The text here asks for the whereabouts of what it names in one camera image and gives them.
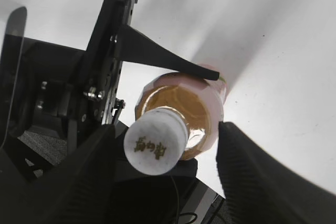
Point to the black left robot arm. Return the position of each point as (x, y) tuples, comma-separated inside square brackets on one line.
[(13, 18)]

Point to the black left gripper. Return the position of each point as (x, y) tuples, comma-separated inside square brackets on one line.
[(68, 93)]

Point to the white bottle cap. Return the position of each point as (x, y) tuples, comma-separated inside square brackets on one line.
[(155, 142)]

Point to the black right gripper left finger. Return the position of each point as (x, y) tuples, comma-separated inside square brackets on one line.
[(75, 191)]

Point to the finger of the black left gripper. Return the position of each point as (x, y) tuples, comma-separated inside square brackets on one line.
[(125, 172), (133, 46)]

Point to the peach oolong tea bottle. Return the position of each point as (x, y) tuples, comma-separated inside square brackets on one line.
[(197, 101)]

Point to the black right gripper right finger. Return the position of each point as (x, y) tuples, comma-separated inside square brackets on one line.
[(259, 189)]

